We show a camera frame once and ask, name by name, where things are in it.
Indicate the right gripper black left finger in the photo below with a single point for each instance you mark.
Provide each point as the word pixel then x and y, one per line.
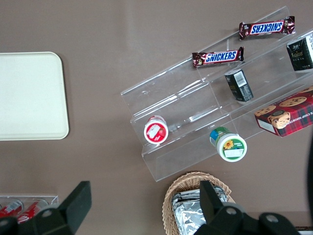
pixel 73 208

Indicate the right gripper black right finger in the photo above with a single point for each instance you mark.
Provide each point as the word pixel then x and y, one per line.
pixel 212 215

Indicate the foil wrapped sandwich pack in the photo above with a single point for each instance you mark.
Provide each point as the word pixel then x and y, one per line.
pixel 185 193
pixel 188 218

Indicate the wicker basket with foil packs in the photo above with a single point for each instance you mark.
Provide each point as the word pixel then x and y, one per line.
pixel 168 203

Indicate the beige plastic tray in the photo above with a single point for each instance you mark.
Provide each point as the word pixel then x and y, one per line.
pixel 29 98

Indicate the clear acrylic bottle rack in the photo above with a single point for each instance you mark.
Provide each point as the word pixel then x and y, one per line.
pixel 52 199

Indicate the green sunflower yogurt cup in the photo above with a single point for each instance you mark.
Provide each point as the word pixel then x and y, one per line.
pixel 231 147

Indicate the red strawberry yogurt cup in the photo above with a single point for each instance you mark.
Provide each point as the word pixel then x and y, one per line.
pixel 155 132

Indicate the clear acrylic stepped shelf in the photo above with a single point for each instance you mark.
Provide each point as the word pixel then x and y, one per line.
pixel 185 102

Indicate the red tartan cookie box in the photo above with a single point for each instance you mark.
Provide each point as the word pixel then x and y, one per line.
pixel 288 115

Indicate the black drink carton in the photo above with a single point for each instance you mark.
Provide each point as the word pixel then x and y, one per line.
pixel 240 85
pixel 302 54

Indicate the Snickers chocolate bar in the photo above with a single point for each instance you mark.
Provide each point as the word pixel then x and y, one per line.
pixel 220 57
pixel 266 27

